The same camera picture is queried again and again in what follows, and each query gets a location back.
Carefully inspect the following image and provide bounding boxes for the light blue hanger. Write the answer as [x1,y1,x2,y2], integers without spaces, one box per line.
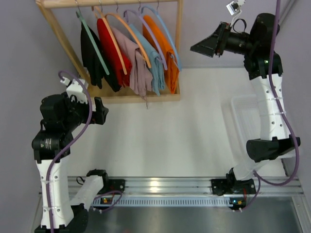
[139,0,183,71]

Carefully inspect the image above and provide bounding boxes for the orange trousers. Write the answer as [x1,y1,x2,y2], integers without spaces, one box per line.
[143,15,179,94]

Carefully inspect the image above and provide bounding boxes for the light blue trousers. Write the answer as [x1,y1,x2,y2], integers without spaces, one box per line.
[129,24,165,96]

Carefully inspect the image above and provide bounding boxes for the wooden clothes rack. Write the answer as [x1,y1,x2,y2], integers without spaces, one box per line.
[35,0,183,104]

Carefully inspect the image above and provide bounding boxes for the aluminium mounting rail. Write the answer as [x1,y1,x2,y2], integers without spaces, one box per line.
[38,176,304,195]

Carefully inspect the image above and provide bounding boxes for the black trousers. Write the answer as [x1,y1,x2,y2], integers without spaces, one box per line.
[80,24,121,92]

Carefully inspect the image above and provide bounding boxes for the white plastic basket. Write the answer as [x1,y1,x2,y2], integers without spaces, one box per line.
[231,94,260,152]

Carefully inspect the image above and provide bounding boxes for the purple hanger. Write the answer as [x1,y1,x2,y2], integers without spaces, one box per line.
[123,9,168,70]

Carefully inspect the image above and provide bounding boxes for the green hanger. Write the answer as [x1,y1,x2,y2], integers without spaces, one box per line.
[75,0,110,75]

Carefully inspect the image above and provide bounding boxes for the pink drawstring trousers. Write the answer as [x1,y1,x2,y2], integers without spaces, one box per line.
[111,27,153,103]

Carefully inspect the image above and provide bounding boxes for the red trousers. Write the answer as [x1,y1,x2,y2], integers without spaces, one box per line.
[97,18,132,92]

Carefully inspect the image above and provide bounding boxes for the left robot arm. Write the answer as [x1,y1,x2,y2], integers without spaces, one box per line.
[32,93,108,233]

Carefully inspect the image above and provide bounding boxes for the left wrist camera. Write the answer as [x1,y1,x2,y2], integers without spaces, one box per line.
[60,77,88,103]

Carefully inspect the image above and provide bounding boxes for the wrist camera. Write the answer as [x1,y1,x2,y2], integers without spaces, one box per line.
[60,77,88,103]
[226,0,245,17]

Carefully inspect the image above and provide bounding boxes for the orange hanger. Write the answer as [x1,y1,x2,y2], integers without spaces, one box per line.
[104,13,152,68]

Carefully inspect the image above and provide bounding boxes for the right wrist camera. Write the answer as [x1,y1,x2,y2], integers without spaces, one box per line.
[226,0,245,17]

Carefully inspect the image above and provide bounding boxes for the peach hanger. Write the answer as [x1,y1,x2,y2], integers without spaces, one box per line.
[91,6,127,75]

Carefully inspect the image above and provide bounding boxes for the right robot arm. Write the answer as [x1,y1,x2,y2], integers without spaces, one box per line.
[190,13,301,196]

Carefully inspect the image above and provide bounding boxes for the slotted cable duct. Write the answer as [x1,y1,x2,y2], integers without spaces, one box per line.
[91,197,243,207]

